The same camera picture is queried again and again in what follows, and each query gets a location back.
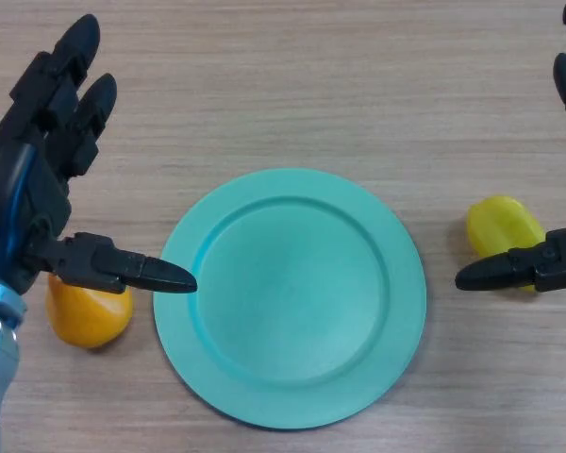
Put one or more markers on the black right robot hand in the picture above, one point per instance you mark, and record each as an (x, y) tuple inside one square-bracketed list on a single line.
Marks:
[(547, 264)]

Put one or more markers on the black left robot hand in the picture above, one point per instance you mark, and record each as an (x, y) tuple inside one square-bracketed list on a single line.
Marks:
[(23, 179)]

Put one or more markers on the yellow starfruit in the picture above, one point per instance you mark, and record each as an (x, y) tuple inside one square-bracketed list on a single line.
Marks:
[(502, 226)]

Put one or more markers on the green round plate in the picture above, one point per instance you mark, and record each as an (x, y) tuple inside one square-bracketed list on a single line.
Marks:
[(290, 298)]

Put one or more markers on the orange pear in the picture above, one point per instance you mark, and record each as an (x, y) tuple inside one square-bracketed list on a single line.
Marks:
[(89, 316)]

